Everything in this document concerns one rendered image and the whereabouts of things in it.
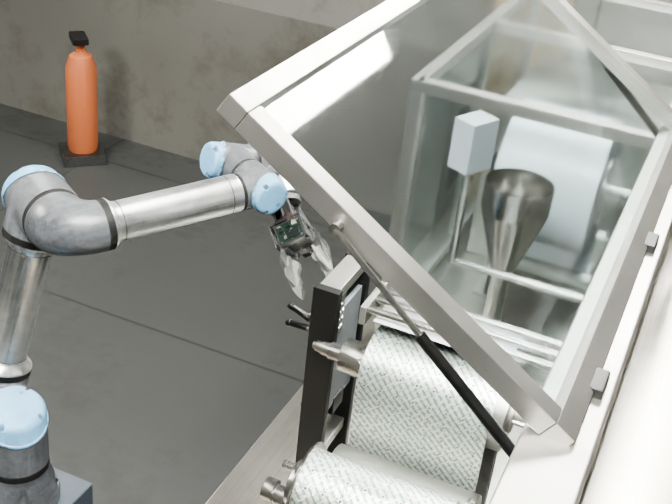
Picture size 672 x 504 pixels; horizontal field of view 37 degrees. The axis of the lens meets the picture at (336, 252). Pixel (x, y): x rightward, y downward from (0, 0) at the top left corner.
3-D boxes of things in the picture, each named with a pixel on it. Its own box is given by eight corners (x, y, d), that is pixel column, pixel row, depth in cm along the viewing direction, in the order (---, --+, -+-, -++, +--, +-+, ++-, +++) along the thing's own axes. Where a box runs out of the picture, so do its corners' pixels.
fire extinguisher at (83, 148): (121, 155, 549) (120, 34, 516) (88, 175, 525) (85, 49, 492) (76, 142, 558) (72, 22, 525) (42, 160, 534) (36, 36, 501)
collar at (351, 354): (349, 360, 184) (352, 331, 181) (379, 370, 182) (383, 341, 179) (334, 378, 179) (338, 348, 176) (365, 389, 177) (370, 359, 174)
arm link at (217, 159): (228, 155, 198) (274, 159, 205) (202, 133, 206) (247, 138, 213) (217, 192, 201) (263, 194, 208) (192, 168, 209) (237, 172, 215)
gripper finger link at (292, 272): (280, 295, 199) (277, 251, 203) (291, 303, 205) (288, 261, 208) (295, 292, 199) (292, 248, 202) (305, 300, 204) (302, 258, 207)
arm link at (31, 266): (-31, 442, 196) (31, 187, 178) (-52, 398, 207) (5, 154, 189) (29, 437, 204) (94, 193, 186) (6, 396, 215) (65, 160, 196)
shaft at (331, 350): (316, 347, 184) (317, 332, 182) (346, 357, 182) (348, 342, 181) (308, 355, 181) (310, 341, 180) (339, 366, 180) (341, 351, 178)
